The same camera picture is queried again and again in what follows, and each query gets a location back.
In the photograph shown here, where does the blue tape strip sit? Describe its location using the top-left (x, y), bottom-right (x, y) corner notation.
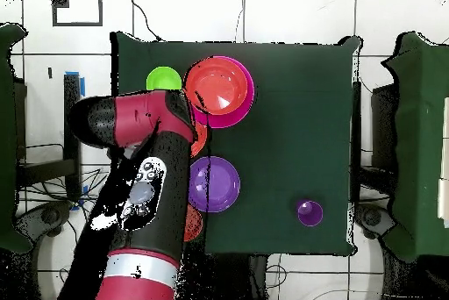
top-left (71, 184), bottom-right (89, 211)
top-left (65, 70), bottom-right (86, 97)

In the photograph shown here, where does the small orange bowl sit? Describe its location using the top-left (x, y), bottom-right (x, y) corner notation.
top-left (183, 204), bottom-right (204, 243)

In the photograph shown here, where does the large pink bowl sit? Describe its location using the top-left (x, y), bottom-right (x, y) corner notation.
top-left (182, 55), bottom-right (256, 130)

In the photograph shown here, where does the purple cup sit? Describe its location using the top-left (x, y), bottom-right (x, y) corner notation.
top-left (295, 198), bottom-right (324, 228)

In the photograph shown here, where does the black metal stand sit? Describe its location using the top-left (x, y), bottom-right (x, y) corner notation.
top-left (350, 80), bottom-right (399, 206)
top-left (15, 74), bottom-right (82, 203)

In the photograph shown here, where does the dark green tablecloth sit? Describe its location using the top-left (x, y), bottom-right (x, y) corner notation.
top-left (110, 31), bottom-right (362, 257)

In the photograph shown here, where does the large orange bowl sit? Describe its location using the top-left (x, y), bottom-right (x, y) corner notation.
top-left (184, 56), bottom-right (249, 116)
top-left (190, 120), bottom-right (209, 158)

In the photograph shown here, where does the black floor cable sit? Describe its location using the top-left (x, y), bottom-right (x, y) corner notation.
top-left (125, 0), bottom-right (165, 43)

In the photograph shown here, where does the small green bowl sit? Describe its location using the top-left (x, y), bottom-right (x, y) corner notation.
top-left (146, 65), bottom-right (182, 91)

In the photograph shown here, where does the green cloth covered table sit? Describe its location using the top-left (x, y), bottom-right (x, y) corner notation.
top-left (0, 21), bottom-right (33, 254)
top-left (381, 31), bottom-right (449, 262)

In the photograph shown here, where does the black tape square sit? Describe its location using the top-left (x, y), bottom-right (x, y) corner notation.
top-left (51, 0), bottom-right (104, 28)

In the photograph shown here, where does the tangle of floor cables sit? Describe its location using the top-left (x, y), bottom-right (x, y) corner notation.
top-left (17, 168), bottom-right (110, 283)

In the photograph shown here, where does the purple bowl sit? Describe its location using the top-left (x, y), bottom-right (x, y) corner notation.
top-left (189, 155), bottom-right (242, 214)

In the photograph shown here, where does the gray pedestal leg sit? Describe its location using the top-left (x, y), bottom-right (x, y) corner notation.
top-left (13, 200), bottom-right (75, 245)
top-left (353, 203), bottom-right (397, 239)

